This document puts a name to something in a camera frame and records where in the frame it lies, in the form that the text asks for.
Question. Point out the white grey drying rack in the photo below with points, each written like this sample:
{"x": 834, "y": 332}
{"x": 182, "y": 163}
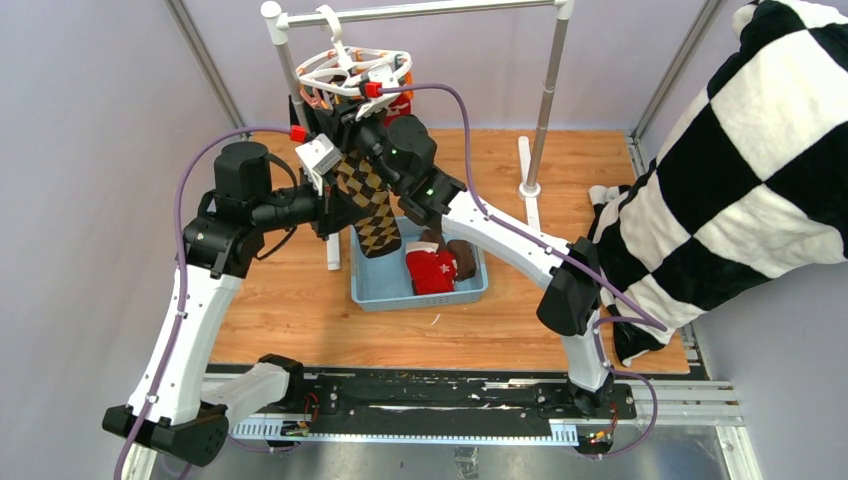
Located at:
{"x": 530, "y": 151}

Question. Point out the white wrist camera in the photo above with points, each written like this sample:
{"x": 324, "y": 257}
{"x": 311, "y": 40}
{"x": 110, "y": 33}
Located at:
{"x": 375, "y": 89}
{"x": 318, "y": 157}

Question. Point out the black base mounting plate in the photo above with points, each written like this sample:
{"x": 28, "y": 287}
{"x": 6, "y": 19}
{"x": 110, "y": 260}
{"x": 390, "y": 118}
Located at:
{"x": 432, "y": 406}

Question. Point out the white round sock hanger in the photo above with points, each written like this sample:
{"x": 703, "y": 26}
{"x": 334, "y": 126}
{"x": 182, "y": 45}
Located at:
{"x": 337, "y": 71}

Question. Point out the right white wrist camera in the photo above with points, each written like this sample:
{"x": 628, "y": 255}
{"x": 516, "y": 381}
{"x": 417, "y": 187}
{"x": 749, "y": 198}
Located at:
{"x": 375, "y": 89}

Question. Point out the red white-cuffed christmas sock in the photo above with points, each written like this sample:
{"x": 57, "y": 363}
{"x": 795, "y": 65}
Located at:
{"x": 420, "y": 256}

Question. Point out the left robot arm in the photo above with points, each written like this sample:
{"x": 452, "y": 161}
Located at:
{"x": 169, "y": 411}

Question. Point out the brown sock striped cuff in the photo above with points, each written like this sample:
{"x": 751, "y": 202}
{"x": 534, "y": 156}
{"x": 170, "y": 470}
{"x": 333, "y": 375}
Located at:
{"x": 466, "y": 265}

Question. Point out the red snowflake christmas sock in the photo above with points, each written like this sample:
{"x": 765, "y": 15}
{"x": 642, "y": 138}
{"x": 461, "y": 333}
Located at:
{"x": 440, "y": 279}

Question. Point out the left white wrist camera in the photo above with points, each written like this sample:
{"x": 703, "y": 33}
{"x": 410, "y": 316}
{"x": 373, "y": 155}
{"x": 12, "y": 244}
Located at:
{"x": 318, "y": 157}

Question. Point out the brown argyle sock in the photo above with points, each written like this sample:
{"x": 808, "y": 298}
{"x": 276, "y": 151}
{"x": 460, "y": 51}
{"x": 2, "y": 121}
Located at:
{"x": 378, "y": 233}

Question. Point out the black white checkered blanket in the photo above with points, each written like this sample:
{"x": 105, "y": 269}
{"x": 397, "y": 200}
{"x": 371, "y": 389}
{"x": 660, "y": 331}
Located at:
{"x": 750, "y": 184}

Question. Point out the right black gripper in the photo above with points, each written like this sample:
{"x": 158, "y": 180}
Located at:
{"x": 343, "y": 120}

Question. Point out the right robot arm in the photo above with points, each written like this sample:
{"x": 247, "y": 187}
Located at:
{"x": 402, "y": 155}

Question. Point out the aluminium frame rail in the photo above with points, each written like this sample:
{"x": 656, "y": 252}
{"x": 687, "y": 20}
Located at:
{"x": 665, "y": 402}

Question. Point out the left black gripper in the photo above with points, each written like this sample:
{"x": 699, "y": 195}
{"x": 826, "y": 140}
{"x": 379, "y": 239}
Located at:
{"x": 336, "y": 209}

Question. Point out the light blue plastic basket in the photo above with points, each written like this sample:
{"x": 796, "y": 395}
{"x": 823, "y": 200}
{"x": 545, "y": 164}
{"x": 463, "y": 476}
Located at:
{"x": 384, "y": 283}

